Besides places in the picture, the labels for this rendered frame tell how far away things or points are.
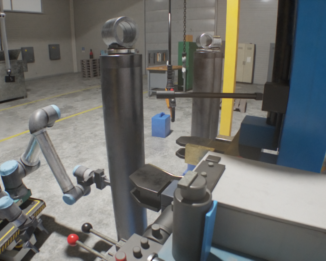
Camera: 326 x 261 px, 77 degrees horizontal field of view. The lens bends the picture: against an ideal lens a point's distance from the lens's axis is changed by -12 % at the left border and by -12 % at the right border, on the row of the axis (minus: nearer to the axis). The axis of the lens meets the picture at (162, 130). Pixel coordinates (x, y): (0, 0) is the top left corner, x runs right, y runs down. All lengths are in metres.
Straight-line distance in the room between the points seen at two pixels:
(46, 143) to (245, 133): 1.17
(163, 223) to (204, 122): 1.76
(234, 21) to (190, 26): 8.98
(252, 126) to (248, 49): 10.06
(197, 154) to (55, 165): 0.90
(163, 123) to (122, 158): 2.76
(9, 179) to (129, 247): 1.48
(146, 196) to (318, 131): 0.67
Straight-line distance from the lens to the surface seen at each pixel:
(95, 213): 2.38
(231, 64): 3.51
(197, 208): 0.43
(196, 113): 2.37
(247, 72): 11.10
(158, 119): 3.94
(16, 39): 15.16
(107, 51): 1.15
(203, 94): 0.77
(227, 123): 3.67
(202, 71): 2.27
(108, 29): 1.15
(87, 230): 0.76
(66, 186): 1.61
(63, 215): 2.44
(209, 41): 2.41
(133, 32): 1.19
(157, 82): 7.10
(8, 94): 8.71
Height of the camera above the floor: 1.49
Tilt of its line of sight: 20 degrees down
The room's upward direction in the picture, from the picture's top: straight up
